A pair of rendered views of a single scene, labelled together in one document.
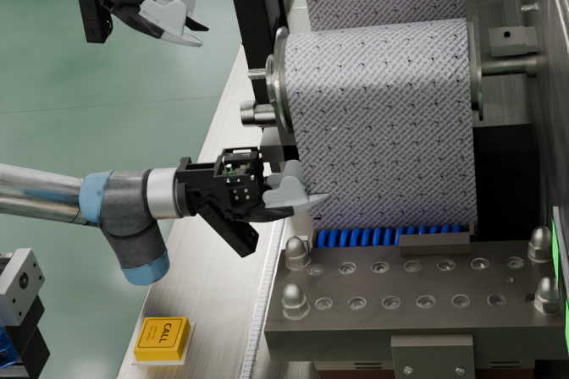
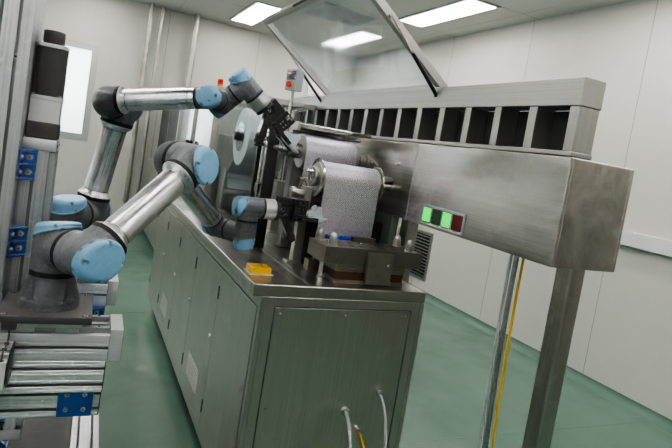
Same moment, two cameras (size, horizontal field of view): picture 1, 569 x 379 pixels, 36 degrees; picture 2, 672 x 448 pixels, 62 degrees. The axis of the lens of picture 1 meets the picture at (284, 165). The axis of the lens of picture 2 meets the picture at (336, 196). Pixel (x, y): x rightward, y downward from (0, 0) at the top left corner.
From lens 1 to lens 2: 1.52 m
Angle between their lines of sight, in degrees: 48
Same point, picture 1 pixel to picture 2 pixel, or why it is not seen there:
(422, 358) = (378, 260)
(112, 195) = (252, 201)
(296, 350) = (334, 257)
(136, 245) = (252, 227)
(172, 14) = (294, 138)
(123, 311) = not seen: hidden behind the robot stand
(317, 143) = (329, 196)
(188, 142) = not seen: hidden behind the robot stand
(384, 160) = (348, 208)
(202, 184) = (287, 204)
